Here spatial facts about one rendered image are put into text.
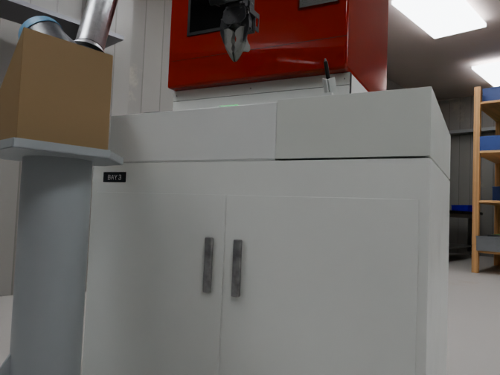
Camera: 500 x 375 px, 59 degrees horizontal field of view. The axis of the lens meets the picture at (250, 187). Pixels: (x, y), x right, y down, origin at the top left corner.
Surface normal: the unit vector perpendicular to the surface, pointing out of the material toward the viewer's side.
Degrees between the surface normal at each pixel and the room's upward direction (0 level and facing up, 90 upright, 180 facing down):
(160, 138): 90
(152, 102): 90
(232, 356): 90
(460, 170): 90
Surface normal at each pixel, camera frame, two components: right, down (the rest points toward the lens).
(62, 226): 0.58, -0.02
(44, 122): 0.75, 0.00
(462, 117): -0.69, -0.07
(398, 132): -0.47, -0.06
